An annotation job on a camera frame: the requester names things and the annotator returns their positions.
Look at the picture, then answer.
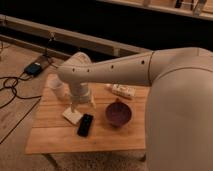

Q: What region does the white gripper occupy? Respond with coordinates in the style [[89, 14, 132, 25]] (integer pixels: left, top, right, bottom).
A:
[[69, 83, 96, 113]]

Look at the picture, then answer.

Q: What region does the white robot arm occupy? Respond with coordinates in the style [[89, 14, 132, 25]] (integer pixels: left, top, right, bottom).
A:
[[58, 47, 213, 171]]

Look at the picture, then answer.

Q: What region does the white sponge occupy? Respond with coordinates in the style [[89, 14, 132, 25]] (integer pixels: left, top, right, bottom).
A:
[[62, 108, 83, 125]]

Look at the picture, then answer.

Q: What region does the white plastic cup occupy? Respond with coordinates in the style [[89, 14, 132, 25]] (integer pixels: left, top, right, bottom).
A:
[[48, 78, 65, 100]]

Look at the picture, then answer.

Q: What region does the purple bowl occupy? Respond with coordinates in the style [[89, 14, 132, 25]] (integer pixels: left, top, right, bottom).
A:
[[105, 100, 132, 127]]

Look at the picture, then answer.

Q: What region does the wooden table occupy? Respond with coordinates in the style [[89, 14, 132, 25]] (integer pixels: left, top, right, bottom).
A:
[[25, 84, 148, 154]]

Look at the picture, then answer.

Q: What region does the black power adapter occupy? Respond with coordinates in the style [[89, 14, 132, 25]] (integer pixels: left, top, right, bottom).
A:
[[24, 63, 42, 76]]

